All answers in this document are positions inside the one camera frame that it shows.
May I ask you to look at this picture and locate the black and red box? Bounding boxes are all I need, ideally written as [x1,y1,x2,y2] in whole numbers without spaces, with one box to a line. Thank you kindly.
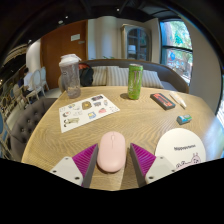
[149,92,177,111]

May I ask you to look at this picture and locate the group of white chairs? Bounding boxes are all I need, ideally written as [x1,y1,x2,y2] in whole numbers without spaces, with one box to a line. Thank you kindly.
[19,66,50,101]

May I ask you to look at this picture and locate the clear shaker bottle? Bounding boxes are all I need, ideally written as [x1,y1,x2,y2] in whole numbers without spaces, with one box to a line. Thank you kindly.
[58,53,82,99]

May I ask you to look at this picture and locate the wooden door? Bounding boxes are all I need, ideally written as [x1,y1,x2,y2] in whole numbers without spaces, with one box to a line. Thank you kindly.
[40,20,89,90]

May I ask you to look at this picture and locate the grey curved sofa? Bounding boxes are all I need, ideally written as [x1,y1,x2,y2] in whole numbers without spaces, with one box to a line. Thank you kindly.
[58,58,190,94]

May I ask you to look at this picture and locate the small teal pack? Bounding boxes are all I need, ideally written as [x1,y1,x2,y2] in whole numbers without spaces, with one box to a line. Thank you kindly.
[176,114,193,126]

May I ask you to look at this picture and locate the round white mouse pad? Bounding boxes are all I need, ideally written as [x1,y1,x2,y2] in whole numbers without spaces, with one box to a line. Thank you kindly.
[154,128,207,172]

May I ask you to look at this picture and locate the grey tufted chair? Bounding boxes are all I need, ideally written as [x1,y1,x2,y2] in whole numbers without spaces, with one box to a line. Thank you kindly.
[9,97,58,163]

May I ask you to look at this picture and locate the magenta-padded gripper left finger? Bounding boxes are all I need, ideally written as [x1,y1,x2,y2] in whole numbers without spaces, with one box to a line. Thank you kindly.
[49,143,100,188]

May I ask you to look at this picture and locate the pink computer mouse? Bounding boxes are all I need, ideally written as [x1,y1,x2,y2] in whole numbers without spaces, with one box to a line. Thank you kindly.
[96,130,127,174]

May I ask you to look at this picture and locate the black bag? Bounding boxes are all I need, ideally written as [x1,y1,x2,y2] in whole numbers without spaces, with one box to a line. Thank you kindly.
[78,63,95,88]

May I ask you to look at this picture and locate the striped cushion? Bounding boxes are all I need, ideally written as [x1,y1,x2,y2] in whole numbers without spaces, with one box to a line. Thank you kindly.
[91,65,108,87]
[141,69,165,89]
[105,66,131,87]

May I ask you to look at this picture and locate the white tube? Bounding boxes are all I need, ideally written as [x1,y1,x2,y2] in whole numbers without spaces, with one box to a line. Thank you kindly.
[168,91,188,110]

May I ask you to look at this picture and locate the white sticker sheet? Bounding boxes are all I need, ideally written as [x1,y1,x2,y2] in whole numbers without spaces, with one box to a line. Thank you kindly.
[58,93,121,134]

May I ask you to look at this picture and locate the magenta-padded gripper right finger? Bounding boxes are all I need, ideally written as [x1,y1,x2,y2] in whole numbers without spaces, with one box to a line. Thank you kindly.
[129,142,177,188]

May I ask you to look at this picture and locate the green drink can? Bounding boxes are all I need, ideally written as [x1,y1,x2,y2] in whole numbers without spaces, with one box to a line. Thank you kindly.
[127,63,144,101]

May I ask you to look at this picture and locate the glass-door cabinet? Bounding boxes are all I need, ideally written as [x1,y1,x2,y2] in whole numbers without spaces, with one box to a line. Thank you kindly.
[120,23,153,62]

